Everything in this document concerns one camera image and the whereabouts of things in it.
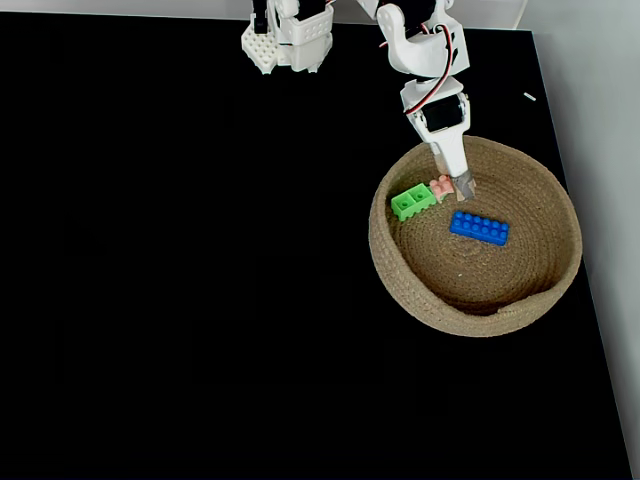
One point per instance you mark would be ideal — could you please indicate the small white strip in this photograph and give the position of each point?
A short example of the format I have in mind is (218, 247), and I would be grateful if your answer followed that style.
(530, 96)

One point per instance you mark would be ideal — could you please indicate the blue lego block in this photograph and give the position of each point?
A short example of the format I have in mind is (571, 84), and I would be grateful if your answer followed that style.
(480, 228)

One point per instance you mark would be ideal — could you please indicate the pink lego block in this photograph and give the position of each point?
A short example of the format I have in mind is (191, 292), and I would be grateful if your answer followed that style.
(441, 189)

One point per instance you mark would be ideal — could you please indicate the green lego block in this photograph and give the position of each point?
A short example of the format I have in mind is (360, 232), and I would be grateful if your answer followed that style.
(412, 201)

